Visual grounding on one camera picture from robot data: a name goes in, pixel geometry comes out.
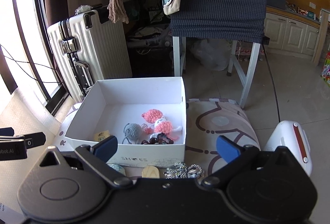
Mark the dark crochet flower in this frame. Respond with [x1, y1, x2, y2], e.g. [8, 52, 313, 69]
[142, 134, 173, 144]

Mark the yellow tissue packet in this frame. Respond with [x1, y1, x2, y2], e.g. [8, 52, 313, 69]
[94, 131, 110, 142]

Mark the printed blanket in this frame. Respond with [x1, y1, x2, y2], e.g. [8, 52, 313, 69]
[58, 97, 261, 180]

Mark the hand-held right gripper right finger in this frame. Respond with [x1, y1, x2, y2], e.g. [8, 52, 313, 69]
[201, 136, 296, 187]

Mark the striped rope bundle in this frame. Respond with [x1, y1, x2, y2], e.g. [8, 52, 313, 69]
[164, 162, 204, 178]

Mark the white ribbed suitcase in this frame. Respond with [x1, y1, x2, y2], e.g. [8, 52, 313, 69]
[47, 6, 132, 103]

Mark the wooden block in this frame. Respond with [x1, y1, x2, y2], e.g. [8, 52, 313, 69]
[142, 165, 159, 178]

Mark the white shoe box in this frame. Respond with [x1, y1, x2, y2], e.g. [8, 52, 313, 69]
[64, 77, 186, 168]

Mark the white space heater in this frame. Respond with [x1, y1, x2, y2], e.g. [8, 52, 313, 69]
[263, 120, 313, 177]

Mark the black window cable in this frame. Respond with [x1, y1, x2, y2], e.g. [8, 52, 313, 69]
[0, 44, 65, 85]

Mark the clear plastic bag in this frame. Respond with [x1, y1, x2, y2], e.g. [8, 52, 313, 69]
[192, 40, 232, 71]

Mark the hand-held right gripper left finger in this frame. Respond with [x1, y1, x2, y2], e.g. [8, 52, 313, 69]
[38, 136, 133, 187]

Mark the dark window frame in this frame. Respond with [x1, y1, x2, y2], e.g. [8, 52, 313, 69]
[0, 0, 70, 116]

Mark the black storage box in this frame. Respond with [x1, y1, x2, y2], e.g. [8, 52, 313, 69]
[128, 46, 174, 77]

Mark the grey crochet keychain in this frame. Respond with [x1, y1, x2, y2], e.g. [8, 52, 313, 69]
[122, 123, 142, 143]

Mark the cream cabinet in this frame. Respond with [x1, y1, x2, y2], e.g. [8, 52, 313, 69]
[263, 6, 323, 59]

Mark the black floor cable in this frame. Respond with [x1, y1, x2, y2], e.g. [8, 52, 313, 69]
[263, 44, 281, 123]

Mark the pink white crochet doll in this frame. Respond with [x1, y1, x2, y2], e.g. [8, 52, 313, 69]
[150, 116, 182, 140]

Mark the pink crochet fish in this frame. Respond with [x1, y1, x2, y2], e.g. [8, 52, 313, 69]
[141, 109, 164, 124]

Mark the wooden post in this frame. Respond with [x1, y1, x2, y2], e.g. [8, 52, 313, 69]
[313, 7, 330, 66]

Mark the floral drawstring pouch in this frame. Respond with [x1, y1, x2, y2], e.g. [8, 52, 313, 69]
[107, 163, 125, 175]

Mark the colourful printed box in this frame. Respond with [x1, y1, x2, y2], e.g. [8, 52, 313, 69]
[320, 52, 330, 85]

